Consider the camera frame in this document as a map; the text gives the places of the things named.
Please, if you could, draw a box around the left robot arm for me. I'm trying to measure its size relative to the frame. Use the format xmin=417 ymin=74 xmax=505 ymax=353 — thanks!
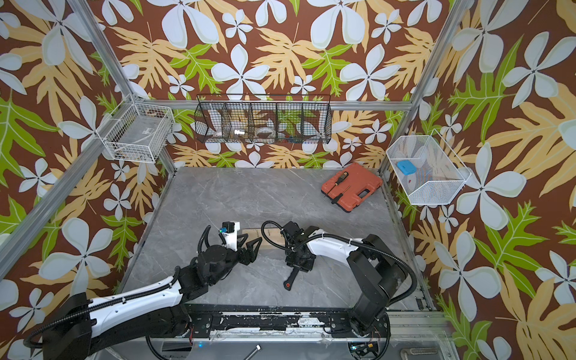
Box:
xmin=23 ymin=235 xmax=262 ymax=359

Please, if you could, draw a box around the wooden block with nails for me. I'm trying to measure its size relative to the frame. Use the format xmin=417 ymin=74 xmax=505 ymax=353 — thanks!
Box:
xmin=240 ymin=227 xmax=287 ymax=251

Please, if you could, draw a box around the white mesh basket right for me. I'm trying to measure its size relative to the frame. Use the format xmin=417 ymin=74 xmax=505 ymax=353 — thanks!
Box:
xmin=386 ymin=130 xmax=472 ymax=206

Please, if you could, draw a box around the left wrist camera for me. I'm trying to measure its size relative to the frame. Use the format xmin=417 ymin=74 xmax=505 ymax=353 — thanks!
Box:
xmin=218 ymin=221 xmax=240 ymax=251

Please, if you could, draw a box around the red black claw hammer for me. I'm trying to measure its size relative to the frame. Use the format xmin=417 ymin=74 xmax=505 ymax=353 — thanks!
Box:
xmin=283 ymin=267 xmax=301 ymax=291

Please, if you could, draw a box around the yellow black screwdriver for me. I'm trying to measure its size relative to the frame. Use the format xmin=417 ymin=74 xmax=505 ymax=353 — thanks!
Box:
xmin=334 ymin=172 xmax=349 ymax=186

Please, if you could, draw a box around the red plastic tool case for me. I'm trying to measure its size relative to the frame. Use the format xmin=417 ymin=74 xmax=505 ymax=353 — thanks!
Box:
xmin=321 ymin=163 xmax=383 ymax=213

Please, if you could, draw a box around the aluminium frame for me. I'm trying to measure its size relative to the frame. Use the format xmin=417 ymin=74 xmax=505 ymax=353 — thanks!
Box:
xmin=1 ymin=1 xmax=456 ymax=282

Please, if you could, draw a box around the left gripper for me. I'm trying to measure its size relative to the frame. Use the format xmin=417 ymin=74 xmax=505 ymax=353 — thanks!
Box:
xmin=209 ymin=232 xmax=262 ymax=286

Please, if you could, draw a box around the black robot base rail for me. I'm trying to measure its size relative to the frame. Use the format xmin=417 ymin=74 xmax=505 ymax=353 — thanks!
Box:
xmin=172 ymin=304 xmax=391 ymax=339

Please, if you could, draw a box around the white wire basket left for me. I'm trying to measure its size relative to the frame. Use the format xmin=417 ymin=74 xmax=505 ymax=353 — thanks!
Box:
xmin=97 ymin=95 xmax=175 ymax=164

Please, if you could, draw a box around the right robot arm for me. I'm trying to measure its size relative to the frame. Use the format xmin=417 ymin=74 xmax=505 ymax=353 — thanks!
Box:
xmin=260 ymin=220 xmax=418 ymax=336

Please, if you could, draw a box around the black wire basket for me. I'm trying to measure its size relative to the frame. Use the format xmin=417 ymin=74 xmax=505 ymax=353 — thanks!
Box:
xmin=192 ymin=94 xmax=333 ymax=144

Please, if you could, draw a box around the blue object in basket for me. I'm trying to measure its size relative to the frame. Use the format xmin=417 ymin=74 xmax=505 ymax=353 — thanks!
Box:
xmin=397 ymin=160 xmax=418 ymax=176

